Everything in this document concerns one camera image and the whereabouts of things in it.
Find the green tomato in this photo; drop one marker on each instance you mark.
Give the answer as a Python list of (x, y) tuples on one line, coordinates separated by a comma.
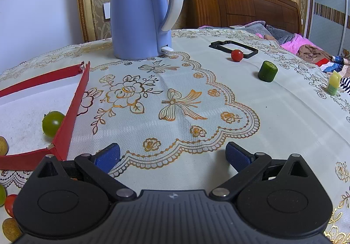
[(52, 124)]

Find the tan longan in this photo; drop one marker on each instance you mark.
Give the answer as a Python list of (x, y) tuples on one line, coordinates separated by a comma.
[(2, 146), (11, 230)]

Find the brown wooden headboard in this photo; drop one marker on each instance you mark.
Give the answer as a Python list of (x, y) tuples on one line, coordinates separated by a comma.
[(232, 0)]

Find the small yellow-green bottle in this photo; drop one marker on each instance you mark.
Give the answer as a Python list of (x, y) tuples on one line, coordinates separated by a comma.
[(334, 85)]

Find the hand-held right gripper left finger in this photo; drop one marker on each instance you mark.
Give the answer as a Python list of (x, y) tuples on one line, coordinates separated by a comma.
[(108, 156)]

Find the pile of clothes on bed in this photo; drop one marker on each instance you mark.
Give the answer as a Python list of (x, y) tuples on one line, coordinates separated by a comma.
[(293, 42)]

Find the grey blanket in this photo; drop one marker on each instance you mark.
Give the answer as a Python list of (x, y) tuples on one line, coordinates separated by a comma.
[(258, 26)]

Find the red cherry tomato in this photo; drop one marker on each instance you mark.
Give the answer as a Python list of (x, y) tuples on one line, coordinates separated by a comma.
[(236, 55), (10, 205)]

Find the green grape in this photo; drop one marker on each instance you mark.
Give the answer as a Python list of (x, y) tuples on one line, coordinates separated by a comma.
[(2, 195)]

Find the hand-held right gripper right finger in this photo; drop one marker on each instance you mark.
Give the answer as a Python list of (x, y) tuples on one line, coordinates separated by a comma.
[(237, 155)]

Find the patterned sliding-door wardrobe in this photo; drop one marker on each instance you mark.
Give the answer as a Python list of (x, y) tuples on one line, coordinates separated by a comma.
[(328, 14)]

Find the white gold floral tablecloth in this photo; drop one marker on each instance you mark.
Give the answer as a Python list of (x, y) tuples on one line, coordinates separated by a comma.
[(287, 112)]

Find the white wall socket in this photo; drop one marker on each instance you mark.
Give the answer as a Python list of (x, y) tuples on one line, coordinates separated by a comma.
[(107, 10)]

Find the green cucumber piece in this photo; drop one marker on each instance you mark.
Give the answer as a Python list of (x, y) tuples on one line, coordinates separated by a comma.
[(267, 72)]

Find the black rectangular plastic frame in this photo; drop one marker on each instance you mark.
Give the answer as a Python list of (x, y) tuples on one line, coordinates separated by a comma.
[(220, 48)]

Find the pile of colourful clothes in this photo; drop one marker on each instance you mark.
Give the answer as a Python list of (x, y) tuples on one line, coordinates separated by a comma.
[(317, 53)]

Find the blue electric kettle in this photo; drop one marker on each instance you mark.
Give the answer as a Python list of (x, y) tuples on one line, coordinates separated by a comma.
[(134, 14)]

